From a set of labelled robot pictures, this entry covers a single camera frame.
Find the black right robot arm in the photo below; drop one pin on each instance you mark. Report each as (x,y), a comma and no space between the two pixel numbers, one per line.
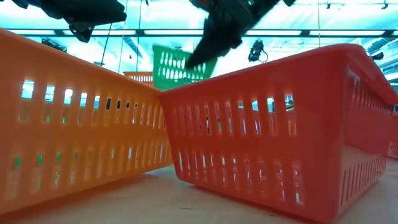
(289,2)

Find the black ceiling fixture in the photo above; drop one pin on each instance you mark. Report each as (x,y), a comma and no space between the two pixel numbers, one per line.
(377,56)
(53,45)

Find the black overhead camera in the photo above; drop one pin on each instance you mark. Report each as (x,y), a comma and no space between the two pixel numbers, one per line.
(256,51)

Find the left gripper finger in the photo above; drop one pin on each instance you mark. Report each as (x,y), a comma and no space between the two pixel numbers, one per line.
(107,18)
(107,7)

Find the red plastic basket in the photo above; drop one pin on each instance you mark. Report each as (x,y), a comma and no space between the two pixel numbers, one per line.
(395,130)
(248,146)

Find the orange plastic basket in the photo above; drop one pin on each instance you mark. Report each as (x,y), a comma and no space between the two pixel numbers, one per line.
(77,133)
(130,74)

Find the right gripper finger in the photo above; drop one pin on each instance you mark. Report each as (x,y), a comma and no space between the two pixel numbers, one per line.
(202,46)
(222,45)

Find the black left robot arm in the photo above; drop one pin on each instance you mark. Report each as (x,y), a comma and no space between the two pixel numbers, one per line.
(20,3)

